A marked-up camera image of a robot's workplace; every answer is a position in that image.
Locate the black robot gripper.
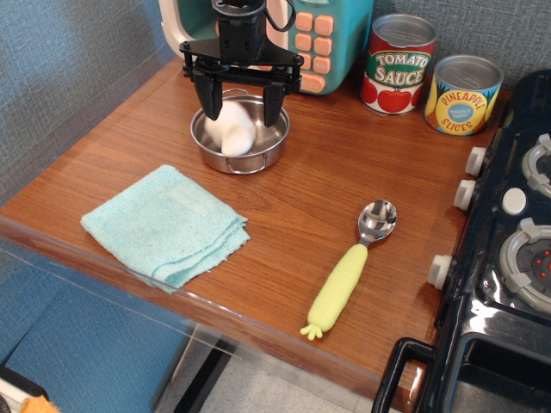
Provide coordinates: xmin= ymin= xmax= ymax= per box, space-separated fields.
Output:
xmin=180 ymin=8 xmax=304 ymax=127

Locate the white plush mushroom toy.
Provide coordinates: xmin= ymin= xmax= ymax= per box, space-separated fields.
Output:
xmin=204 ymin=101 xmax=257 ymax=157

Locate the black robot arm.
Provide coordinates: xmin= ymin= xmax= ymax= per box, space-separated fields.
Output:
xmin=180 ymin=1 xmax=304 ymax=126

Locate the toy microwave oven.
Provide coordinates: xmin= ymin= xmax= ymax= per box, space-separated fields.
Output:
xmin=158 ymin=0 xmax=373 ymax=96

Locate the light blue folded cloth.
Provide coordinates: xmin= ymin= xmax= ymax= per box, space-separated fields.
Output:
xmin=81 ymin=165 xmax=250 ymax=289

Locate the tomato sauce can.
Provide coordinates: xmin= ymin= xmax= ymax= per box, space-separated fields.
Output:
xmin=361 ymin=14 xmax=437 ymax=114

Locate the pineapple slices can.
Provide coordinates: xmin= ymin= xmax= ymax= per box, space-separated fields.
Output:
xmin=424 ymin=55 xmax=504 ymax=137

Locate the black toy stove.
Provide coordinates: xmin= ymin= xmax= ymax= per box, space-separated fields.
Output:
xmin=372 ymin=70 xmax=550 ymax=412

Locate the orange plush object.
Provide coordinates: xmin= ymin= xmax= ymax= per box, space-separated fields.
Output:
xmin=0 ymin=365 xmax=61 ymax=413

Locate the steel pot with handles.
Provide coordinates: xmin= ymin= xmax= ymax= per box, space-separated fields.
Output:
xmin=190 ymin=89 xmax=290 ymax=175

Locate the black braided cable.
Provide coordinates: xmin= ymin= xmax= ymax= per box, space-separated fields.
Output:
xmin=262 ymin=0 xmax=298 ymax=34

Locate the spoon with yellow handle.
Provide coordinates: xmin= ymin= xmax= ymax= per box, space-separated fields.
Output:
xmin=300 ymin=200 xmax=398 ymax=341

